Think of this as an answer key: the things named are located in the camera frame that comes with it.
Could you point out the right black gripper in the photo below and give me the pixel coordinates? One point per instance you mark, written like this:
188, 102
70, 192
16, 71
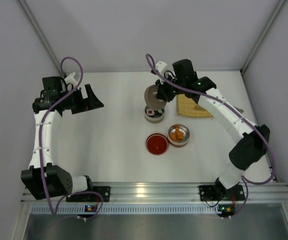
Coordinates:
162, 91

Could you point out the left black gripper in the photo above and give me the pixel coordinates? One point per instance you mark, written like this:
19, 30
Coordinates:
81, 100

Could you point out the grey round lid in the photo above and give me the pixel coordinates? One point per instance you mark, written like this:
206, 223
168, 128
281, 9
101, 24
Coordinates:
151, 100

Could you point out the sushi roll piece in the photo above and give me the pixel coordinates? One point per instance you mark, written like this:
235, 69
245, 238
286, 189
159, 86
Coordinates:
150, 112

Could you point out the steel round container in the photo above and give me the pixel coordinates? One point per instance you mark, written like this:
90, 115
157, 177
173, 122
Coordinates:
179, 143
158, 117

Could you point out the orange fried food piece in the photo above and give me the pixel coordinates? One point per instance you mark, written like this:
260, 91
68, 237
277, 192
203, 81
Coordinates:
180, 134

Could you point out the red round lid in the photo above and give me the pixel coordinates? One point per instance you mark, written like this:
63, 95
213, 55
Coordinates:
157, 144

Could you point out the metal tongs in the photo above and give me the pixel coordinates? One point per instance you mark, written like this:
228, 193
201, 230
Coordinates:
240, 110

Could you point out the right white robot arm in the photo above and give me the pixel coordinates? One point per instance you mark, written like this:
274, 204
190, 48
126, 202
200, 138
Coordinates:
250, 140

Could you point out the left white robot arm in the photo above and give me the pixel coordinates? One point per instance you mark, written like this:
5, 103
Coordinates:
44, 177

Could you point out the bamboo mat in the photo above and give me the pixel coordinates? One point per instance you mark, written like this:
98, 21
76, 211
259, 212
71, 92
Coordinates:
186, 107

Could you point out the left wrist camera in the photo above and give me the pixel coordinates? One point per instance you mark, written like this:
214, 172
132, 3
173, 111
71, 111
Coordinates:
73, 78

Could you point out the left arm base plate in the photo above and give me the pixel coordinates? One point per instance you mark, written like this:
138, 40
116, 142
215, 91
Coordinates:
94, 194

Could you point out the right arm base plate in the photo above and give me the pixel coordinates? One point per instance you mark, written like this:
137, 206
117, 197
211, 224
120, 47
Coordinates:
213, 193

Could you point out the aluminium rail frame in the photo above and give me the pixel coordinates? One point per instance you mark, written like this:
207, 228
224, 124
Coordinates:
173, 198

